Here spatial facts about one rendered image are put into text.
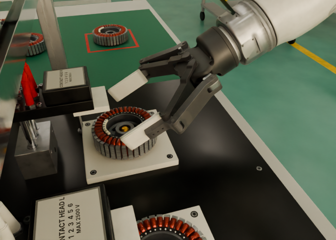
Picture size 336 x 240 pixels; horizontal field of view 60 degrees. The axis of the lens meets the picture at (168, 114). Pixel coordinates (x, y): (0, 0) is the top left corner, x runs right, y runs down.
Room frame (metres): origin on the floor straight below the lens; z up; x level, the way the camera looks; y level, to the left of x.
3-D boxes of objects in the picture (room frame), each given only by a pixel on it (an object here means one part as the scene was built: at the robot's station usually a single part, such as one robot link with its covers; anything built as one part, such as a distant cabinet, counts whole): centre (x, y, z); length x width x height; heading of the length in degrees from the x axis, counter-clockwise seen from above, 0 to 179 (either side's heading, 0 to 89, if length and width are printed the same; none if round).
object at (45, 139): (0.35, 0.21, 0.80); 0.07 x 0.05 x 0.06; 16
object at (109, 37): (0.92, 0.19, 0.77); 0.11 x 0.11 x 0.04
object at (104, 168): (0.39, 0.08, 0.78); 0.15 x 0.15 x 0.01; 16
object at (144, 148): (0.39, 0.08, 0.80); 0.11 x 0.11 x 0.04
